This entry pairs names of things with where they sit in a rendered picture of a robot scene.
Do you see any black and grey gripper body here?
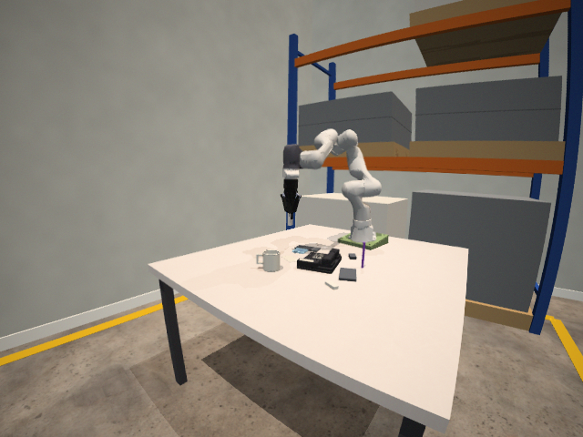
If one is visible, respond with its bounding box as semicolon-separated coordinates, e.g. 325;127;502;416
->
283;179;298;199

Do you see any grey mug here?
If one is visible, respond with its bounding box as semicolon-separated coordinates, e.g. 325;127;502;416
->
256;249;281;272

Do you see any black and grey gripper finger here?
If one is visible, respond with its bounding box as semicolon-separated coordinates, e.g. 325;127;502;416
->
281;192;290;226
289;193;302;226

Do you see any black desk phone body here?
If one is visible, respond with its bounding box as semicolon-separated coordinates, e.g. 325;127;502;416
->
297;252;342;274

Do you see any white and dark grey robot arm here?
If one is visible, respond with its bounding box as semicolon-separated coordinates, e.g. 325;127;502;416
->
282;129;382;243

